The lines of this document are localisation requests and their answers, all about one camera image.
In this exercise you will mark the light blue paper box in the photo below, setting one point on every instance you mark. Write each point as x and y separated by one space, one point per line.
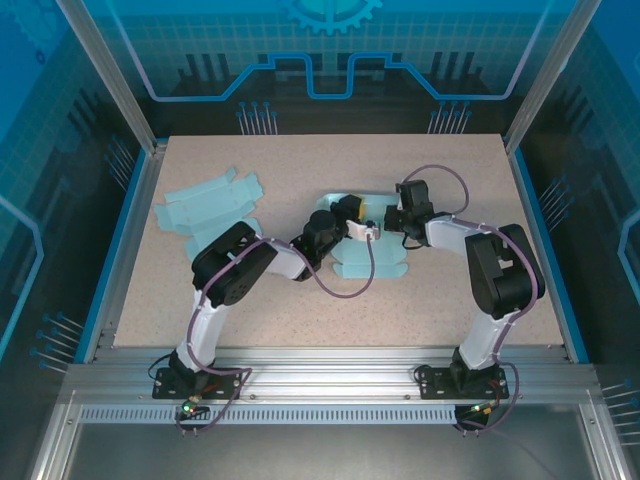
360 260
200 205

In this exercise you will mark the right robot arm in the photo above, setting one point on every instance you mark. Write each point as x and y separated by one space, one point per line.
505 280

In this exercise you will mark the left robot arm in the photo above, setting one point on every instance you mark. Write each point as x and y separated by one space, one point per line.
235 265

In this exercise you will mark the blue table edge strip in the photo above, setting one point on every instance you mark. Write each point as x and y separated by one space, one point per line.
123 220
537 220

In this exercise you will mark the power connector with lights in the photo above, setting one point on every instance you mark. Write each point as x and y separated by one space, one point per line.
482 409
189 407

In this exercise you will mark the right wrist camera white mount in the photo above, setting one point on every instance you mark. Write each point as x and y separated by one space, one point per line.
401 203

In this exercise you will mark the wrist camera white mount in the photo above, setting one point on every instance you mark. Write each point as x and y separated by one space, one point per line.
360 229
401 203

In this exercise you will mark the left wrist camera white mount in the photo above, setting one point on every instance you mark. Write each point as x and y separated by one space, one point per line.
360 229

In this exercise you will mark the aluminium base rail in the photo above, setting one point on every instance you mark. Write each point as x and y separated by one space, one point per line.
325 375

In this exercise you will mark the aluminium frame post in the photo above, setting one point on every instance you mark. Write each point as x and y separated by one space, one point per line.
543 85
121 85

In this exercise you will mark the aluminium table side rail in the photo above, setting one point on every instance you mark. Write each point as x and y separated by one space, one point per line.
140 210

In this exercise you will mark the aluminium lower frame rail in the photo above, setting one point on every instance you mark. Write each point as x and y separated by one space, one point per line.
52 440
602 440

